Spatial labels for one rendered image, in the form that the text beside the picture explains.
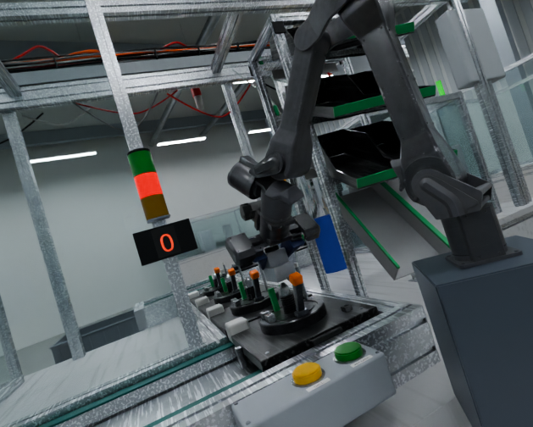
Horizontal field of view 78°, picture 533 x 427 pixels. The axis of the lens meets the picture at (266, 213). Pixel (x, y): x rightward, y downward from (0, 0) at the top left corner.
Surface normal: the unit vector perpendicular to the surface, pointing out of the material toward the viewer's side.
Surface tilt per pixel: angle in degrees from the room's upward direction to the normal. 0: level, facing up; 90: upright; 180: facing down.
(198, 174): 90
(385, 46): 90
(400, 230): 45
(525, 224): 90
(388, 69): 90
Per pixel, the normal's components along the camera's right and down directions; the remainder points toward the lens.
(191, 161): 0.48, -0.18
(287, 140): -0.47, -0.30
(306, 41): -0.65, 0.18
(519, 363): -0.25, 0.04
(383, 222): -0.09, -0.74
